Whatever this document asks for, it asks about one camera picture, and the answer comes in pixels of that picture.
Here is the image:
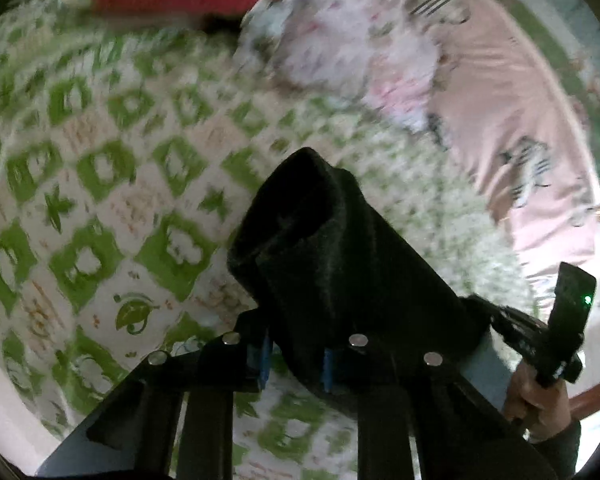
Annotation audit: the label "person's right hand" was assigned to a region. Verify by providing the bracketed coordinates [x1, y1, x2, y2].
[502, 360, 572, 443]

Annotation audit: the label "white floral cloth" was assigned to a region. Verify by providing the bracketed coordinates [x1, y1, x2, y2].
[237, 0, 448, 133]

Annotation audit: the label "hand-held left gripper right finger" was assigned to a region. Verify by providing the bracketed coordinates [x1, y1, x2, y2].
[321, 334, 562, 480]

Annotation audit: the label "black pants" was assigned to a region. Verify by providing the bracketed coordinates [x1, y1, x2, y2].
[227, 147, 492, 417]

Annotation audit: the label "pink zebra print blanket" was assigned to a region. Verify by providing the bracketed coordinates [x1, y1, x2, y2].
[395, 0, 600, 283]

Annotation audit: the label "green patterned bedsheet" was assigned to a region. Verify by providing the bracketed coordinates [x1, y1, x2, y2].
[0, 0, 537, 480]

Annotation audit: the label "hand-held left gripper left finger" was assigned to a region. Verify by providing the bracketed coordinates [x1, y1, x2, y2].
[35, 310, 277, 480]

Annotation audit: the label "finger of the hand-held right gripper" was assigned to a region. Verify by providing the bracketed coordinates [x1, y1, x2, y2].
[462, 294, 548, 363]

